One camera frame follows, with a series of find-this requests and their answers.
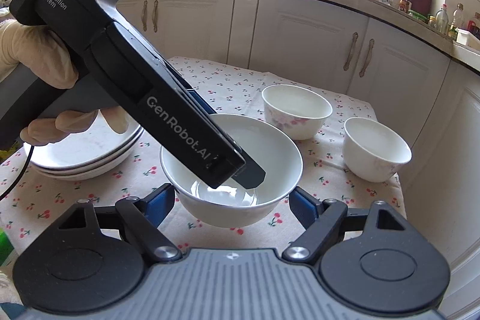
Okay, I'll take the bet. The pink flower white bowl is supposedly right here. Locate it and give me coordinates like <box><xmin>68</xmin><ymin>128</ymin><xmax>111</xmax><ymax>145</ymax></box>
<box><xmin>262</xmin><ymin>85</ymin><xmax>333</xmax><ymax>140</ymax></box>

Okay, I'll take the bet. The small deep white plate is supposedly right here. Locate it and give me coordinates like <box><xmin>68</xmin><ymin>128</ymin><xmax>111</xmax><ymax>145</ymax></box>
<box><xmin>30</xmin><ymin>114</ymin><xmax>143</xmax><ymax>171</ymax></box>

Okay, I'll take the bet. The stained large white plate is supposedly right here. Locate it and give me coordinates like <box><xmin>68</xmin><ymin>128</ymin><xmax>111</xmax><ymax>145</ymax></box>
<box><xmin>24</xmin><ymin>123</ymin><xmax>143</xmax><ymax>180</ymax></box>

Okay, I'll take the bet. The gloved left hand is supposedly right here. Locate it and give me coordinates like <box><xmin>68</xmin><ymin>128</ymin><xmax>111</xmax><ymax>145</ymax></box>
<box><xmin>1</xmin><ymin>19</ymin><xmax>128</xmax><ymax>146</ymax></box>

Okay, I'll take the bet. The green package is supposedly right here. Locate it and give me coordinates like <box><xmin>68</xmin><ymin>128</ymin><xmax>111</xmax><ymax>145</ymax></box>
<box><xmin>0</xmin><ymin>229</ymin><xmax>16</xmax><ymax>266</ymax></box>

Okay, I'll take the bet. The white plastic tray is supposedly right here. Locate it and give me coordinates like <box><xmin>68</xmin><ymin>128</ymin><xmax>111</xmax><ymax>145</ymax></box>
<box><xmin>456</xmin><ymin>29</ymin><xmax>480</xmax><ymax>51</ymax></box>

